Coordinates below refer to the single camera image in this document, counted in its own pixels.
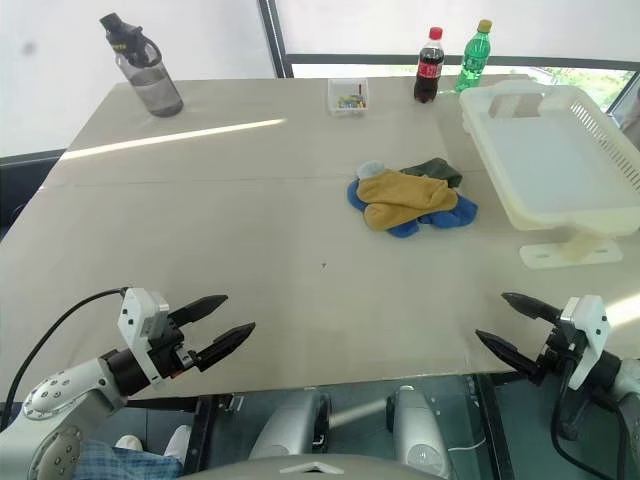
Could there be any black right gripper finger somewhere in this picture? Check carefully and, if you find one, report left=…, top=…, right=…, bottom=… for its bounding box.
left=474, top=328, right=545, bottom=387
left=500, top=292, right=562, bottom=322

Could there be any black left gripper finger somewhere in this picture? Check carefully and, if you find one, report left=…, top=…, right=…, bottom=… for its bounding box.
left=193, top=321, right=257, bottom=374
left=172, top=294, right=230, bottom=329

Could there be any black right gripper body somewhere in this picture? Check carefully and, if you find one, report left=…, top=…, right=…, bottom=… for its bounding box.
left=533, top=318, right=577, bottom=375

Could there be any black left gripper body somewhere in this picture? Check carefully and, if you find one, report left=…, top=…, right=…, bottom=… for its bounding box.
left=148, top=321, right=202, bottom=383

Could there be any mustard yellow sock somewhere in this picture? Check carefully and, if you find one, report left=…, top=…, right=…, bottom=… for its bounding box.
left=358, top=169, right=459, bottom=232

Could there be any white plastic basket tray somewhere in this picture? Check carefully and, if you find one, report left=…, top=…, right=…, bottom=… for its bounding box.
left=458, top=81, right=640, bottom=272

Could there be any clear box of coloured pins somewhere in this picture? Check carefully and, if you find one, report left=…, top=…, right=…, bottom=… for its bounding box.
left=327, top=77, right=370, bottom=119

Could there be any white shoe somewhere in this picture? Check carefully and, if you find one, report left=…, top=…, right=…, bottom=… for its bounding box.
left=164, top=424, right=193, bottom=462
left=114, top=433, right=144, bottom=454

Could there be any silver left robot leg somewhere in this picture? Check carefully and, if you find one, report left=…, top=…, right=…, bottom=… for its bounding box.
left=247, top=387, right=332, bottom=462

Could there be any silver robot leg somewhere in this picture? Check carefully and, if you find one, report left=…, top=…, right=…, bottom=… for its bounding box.
left=247, top=387, right=332, bottom=462
left=386, top=384, right=454, bottom=480

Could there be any silver right robot leg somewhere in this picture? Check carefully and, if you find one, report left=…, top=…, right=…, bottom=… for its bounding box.
left=386, top=384, right=454, bottom=480

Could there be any blue sock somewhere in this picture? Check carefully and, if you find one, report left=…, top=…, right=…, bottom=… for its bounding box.
left=418, top=193, right=479, bottom=231
left=346, top=178, right=422, bottom=239

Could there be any grey robot torso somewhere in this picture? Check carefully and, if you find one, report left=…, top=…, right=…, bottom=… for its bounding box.
left=182, top=452, right=419, bottom=480

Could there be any dark green sock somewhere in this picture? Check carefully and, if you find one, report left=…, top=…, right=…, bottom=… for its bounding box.
left=399, top=157, right=464, bottom=191

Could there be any light grey sock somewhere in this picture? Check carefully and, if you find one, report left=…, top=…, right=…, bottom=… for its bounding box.
left=355, top=159, right=387, bottom=180

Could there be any grey water bottle black lid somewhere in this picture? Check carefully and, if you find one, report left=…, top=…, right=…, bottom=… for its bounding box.
left=98, top=12, right=185, bottom=119

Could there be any green soda bottle yellow cap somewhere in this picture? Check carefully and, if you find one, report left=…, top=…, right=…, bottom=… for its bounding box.
left=453, top=18, right=494, bottom=95

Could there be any cola bottle red cap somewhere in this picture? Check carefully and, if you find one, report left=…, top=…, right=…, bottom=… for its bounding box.
left=412, top=26, right=446, bottom=105

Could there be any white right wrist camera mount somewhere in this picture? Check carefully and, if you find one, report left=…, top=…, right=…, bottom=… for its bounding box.
left=558, top=294, right=611, bottom=392

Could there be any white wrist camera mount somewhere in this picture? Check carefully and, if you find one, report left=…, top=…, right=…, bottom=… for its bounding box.
left=558, top=294, right=611, bottom=392
left=117, top=287, right=172, bottom=392

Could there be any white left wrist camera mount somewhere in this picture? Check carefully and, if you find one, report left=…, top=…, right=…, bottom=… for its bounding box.
left=117, top=287, right=172, bottom=392

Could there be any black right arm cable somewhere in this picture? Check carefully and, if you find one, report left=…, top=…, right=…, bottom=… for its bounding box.
left=549, top=349, right=629, bottom=480

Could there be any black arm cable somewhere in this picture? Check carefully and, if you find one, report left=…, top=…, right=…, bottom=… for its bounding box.
left=1, top=286, right=133, bottom=404
left=549, top=349, right=629, bottom=480

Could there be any black table frame bar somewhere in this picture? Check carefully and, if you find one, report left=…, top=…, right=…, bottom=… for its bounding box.
left=182, top=394, right=237, bottom=477
left=469, top=372, right=510, bottom=480

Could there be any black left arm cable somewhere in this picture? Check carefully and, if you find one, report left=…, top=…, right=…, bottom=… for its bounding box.
left=1, top=286, right=133, bottom=404

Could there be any dark window frame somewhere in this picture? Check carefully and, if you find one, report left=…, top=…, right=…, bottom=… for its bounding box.
left=256, top=0, right=640, bottom=81

